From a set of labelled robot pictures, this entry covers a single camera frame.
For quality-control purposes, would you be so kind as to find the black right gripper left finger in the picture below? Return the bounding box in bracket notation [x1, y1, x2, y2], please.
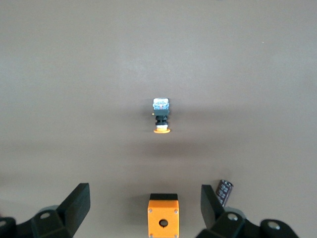
[31, 182, 90, 238]

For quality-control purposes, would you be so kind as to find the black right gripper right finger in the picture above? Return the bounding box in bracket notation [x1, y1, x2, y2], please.
[197, 184, 261, 238]

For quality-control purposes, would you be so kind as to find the orange capped push button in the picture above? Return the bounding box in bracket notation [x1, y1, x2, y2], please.
[151, 98, 171, 134]

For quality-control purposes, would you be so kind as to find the dark cylindrical capacitor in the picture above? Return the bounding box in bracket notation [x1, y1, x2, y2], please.
[214, 179, 234, 208]

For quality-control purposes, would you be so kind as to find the orange box with hole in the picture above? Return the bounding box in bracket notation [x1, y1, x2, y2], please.
[147, 193, 179, 238]

